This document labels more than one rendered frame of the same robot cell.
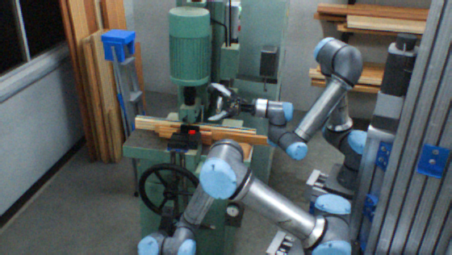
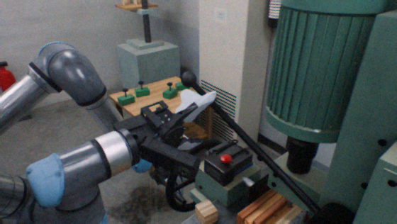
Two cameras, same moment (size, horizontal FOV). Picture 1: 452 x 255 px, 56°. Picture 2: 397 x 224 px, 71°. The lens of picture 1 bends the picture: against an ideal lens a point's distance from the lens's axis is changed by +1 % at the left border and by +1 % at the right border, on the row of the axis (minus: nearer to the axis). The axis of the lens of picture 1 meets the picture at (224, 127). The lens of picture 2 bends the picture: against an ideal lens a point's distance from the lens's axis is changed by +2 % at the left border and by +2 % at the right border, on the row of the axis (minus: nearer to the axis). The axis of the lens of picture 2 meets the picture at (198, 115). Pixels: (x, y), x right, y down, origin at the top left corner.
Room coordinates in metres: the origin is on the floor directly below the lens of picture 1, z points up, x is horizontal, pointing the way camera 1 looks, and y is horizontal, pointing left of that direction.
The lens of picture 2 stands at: (1.95, -0.34, 1.48)
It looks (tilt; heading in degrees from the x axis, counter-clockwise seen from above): 30 degrees down; 131
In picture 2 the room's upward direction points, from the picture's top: straight up
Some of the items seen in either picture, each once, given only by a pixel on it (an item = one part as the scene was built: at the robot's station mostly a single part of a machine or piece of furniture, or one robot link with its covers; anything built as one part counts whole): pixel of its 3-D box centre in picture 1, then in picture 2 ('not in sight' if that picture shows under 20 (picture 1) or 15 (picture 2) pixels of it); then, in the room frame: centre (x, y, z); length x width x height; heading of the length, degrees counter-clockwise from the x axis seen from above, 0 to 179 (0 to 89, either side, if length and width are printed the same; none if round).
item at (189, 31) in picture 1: (189, 47); (326, 45); (1.80, 0.17, 1.35); 0.18 x 0.18 x 0.31
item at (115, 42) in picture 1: (132, 117); not in sight; (2.56, 0.63, 0.58); 0.27 x 0.25 x 1.16; 77
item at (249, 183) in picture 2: (188, 137); (252, 186); (1.70, 0.16, 0.95); 0.09 x 0.07 x 0.09; 82
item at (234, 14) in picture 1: (232, 19); not in sight; (2.09, -0.02, 1.40); 0.10 x 0.06 x 0.16; 172
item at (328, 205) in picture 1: (331, 216); not in sight; (1.14, -0.38, 0.98); 0.13 x 0.12 x 0.14; 169
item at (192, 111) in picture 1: (190, 110); (301, 187); (1.82, 0.16, 1.03); 0.14 x 0.07 x 0.09; 172
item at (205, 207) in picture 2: not in sight; (205, 213); (1.64, 0.04, 0.92); 0.04 x 0.04 x 0.04; 72
